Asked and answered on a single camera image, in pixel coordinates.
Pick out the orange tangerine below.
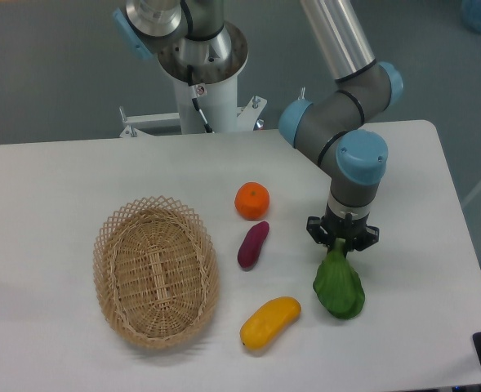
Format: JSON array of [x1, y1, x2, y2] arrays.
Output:
[[234, 182, 270, 221]]

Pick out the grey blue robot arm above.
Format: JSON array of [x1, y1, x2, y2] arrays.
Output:
[[113, 1, 403, 252]]

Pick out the purple sweet potato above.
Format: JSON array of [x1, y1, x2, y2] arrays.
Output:
[[237, 221, 269, 270]]

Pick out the green bok choy vegetable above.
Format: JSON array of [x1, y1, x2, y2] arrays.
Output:
[[313, 239, 366, 320]]

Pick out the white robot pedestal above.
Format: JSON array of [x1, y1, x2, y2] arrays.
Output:
[[158, 22, 248, 134]]

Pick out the woven wicker basket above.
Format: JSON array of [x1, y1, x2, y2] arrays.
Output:
[[93, 196, 220, 350]]

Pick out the yellow mango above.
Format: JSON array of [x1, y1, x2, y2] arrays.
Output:
[[239, 296, 301, 350]]

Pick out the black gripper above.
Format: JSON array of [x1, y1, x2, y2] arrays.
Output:
[[306, 212, 380, 255]]

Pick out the black white cable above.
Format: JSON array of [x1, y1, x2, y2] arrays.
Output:
[[186, 65, 216, 134]]

